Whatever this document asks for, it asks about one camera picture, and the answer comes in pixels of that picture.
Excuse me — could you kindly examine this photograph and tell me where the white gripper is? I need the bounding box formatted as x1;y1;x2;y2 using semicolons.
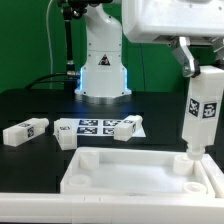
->
122;0;224;78

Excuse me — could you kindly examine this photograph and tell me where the white desk top tray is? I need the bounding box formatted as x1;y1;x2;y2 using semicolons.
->
60;147;216;197

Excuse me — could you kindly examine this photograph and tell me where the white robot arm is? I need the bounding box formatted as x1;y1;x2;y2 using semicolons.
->
75;0;224;104

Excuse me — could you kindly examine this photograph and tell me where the white right fence bar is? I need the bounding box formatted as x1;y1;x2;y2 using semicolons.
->
201;154;224;199

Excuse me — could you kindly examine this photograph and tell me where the white fence bar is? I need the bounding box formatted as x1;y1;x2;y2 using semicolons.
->
0;193;224;224
201;154;224;199

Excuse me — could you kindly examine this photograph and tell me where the paper sheet with markers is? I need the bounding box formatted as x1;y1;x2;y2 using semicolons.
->
53;118;147;140

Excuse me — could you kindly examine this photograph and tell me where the white front fence bar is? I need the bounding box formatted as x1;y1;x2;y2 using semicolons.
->
0;193;224;224

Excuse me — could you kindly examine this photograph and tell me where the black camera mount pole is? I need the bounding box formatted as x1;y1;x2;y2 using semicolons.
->
57;0;87;78

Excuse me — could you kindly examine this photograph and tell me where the black cable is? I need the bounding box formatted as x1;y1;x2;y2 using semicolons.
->
23;73;81;90

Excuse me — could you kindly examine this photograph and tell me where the white cable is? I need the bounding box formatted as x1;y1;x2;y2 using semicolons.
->
45;0;55;90

